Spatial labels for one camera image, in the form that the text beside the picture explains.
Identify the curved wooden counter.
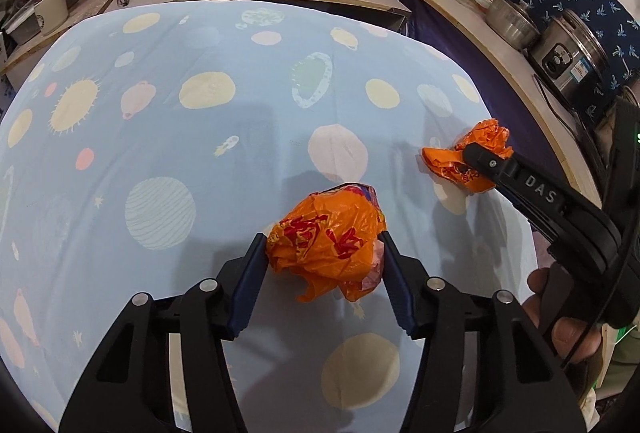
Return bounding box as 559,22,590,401
382,0,603,208

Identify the blue planet print tablecloth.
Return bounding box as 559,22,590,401
0,0,551,433

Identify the steel rice cooker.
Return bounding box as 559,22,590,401
527,8,611,106

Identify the white mug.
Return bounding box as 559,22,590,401
36,0,70,36

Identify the orange printed plastic bag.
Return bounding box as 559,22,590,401
265,183,388,304
421,118,515,194

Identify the steel pot with lid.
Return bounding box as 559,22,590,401
486,0,541,50

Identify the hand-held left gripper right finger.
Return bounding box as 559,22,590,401
377,230,586,433

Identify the black power cable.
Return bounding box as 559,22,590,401
532,73,601,148

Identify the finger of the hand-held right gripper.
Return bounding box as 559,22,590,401
462,142,522,194

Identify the person's right hand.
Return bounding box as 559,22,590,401
527,265,603,366

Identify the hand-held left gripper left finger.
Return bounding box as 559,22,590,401
59,233,271,433

